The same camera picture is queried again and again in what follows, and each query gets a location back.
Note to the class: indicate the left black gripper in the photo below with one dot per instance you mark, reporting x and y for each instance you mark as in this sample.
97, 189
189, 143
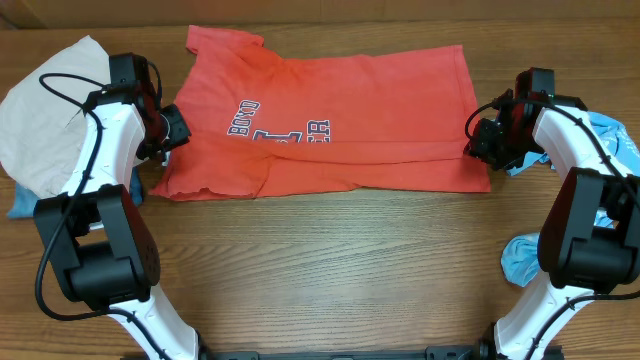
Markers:
181, 131

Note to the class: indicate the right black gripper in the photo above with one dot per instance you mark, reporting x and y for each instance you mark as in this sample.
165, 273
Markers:
479, 148

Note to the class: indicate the red printed t-shirt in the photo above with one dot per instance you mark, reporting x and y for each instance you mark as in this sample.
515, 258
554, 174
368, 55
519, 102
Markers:
265, 126

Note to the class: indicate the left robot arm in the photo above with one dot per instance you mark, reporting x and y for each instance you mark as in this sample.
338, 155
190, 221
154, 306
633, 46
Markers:
100, 258

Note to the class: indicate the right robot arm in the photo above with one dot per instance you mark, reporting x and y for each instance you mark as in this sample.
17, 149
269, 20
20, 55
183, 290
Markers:
589, 243

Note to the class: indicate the light blue t-shirt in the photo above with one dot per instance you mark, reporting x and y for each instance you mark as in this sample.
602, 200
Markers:
519, 259

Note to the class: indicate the beige folded trousers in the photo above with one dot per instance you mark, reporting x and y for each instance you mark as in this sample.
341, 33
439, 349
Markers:
42, 134

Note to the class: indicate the folded blue jeans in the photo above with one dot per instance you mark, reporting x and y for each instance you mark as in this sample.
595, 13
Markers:
25, 200

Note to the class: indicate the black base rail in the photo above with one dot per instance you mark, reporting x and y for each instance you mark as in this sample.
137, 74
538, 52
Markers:
464, 352

